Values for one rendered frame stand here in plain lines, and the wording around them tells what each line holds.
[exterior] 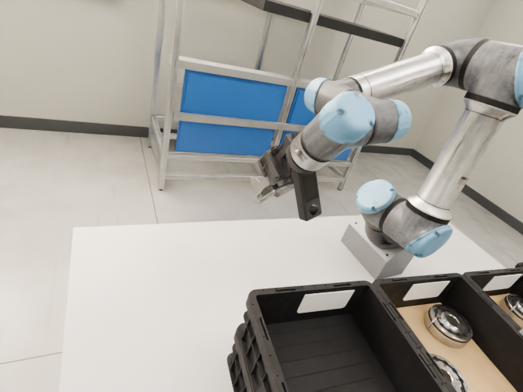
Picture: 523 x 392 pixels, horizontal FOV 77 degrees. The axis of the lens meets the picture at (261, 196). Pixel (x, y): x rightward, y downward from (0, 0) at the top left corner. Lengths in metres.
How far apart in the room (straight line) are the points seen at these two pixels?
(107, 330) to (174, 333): 0.15
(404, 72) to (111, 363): 0.87
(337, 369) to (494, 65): 0.71
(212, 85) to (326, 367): 1.83
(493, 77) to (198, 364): 0.89
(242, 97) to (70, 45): 1.37
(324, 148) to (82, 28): 2.59
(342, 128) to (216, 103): 1.81
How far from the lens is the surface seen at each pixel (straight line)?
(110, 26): 2.97
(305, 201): 0.66
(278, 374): 0.58
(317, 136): 0.55
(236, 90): 2.29
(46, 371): 1.65
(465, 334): 0.97
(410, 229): 0.94
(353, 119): 0.51
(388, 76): 0.78
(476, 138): 0.91
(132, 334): 0.85
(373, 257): 1.19
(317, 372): 0.73
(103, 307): 0.90
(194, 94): 2.22
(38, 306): 1.83
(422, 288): 0.94
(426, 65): 0.87
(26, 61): 3.09
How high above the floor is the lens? 1.41
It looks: 32 degrees down
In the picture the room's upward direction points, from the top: 17 degrees clockwise
